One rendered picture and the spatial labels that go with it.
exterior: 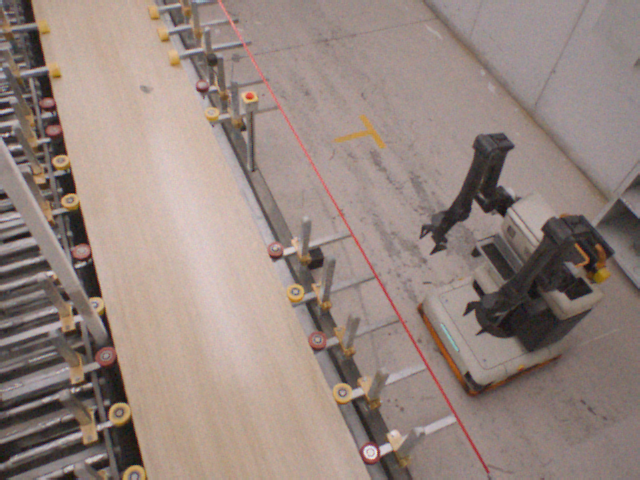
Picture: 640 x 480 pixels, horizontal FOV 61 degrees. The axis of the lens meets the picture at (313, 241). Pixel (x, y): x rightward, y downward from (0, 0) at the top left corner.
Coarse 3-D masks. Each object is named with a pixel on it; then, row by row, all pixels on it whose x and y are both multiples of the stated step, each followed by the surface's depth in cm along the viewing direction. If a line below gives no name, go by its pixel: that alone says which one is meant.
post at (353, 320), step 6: (354, 312) 217; (348, 318) 219; (354, 318) 215; (360, 318) 216; (348, 324) 221; (354, 324) 218; (348, 330) 224; (354, 330) 223; (348, 336) 226; (354, 336) 229; (342, 342) 237; (348, 342) 232; (342, 354) 243
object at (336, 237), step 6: (336, 234) 270; (342, 234) 270; (348, 234) 270; (318, 240) 267; (324, 240) 267; (330, 240) 268; (336, 240) 270; (312, 246) 265; (318, 246) 267; (288, 252) 262; (294, 252) 263
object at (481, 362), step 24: (456, 288) 324; (432, 312) 319; (456, 312) 314; (432, 336) 327; (456, 336) 306; (480, 336) 306; (504, 336) 308; (456, 360) 309; (480, 360) 298; (504, 360) 299; (528, 360) 301; (552, 360) 320; (480, 384) 295
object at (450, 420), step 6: (444, 420) 221; (450, 420) 221; (456, 420) 221; (426, 426) 219; (432, 426) 219; (438, 426) 219; (444, 426) 220; (426, 432) 217; (432, 432) 218; (402, 438) 215; (390, 444) 214; (384, 450) 212; (390, 450) 213
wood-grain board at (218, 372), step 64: (64, 0) 360; (128, 0) 365; (64, 64) 322; (128, 64) 326; (64, 128) 292; (128, 128) 295; (192, 128) 299; (128, 192) 270; (192, 192) 273; (128, 256) 248; (192, 256) 251; (256, 256) 253; (128, 320) 230; (192, 320) 232; (256, 320) 234; (128, 384) 214; (192, 384) 216; (256, 384) 218; (320, 384) 219; (192, 448) 202; (256, 448) 203; (320, 448) 205
